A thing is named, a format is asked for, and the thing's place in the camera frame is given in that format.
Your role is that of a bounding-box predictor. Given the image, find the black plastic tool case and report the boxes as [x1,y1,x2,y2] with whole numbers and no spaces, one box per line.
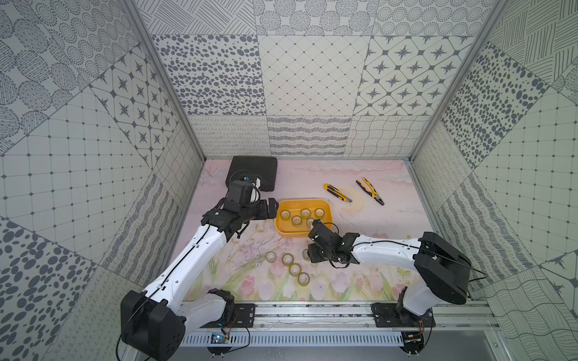
[225,156,278,192]

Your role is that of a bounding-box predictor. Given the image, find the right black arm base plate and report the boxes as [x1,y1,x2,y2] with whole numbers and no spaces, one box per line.
[370,302,436,328]

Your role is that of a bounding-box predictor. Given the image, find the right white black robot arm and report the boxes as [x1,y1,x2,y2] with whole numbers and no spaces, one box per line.
[308,220,472,320]

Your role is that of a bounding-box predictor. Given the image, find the yellow plastic storage box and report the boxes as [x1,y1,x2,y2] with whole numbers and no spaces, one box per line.
[275,199,333,238]

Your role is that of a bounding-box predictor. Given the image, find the yellow black utility knife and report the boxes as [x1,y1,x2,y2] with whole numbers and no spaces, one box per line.
[324,184,352,202]

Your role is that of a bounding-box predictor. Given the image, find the aluminium mounting rail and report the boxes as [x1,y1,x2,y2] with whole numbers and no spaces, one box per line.
[180,299,500,332]

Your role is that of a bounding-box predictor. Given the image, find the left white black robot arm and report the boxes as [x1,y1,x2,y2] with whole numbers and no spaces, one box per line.
[115,175,278,360]

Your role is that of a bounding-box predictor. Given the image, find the white ventilation grille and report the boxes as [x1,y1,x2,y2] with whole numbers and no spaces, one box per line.
[181,330,403,347]

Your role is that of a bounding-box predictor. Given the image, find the transparent tape roll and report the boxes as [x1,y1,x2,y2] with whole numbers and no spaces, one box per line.
[281,253,294,267]
[297,272,310,287]
[265,251,277,263]
[288,263,302,277]
[302,249,311,262]
[300,208,312,220]
[315,208,326,219]
[280,210,291,221]
[291,216,303,227]

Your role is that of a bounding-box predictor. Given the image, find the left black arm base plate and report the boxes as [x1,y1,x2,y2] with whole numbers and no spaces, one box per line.
[203,303,257,329]

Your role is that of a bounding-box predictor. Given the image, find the yellow black pliers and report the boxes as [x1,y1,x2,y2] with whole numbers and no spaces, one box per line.
[356,177,385,206]

